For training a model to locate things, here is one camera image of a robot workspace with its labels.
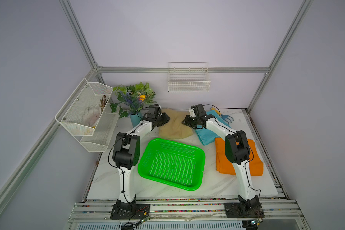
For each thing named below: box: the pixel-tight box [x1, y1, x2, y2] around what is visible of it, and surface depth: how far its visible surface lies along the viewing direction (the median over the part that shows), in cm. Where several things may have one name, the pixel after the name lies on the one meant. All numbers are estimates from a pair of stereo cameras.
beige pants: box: [158, 107, 195, 140], surface depth 99 cm
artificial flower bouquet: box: [109, 81, 157, 119], surface depth 86 cm
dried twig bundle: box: [100, 94, 106, 113], surface depth 83 cm
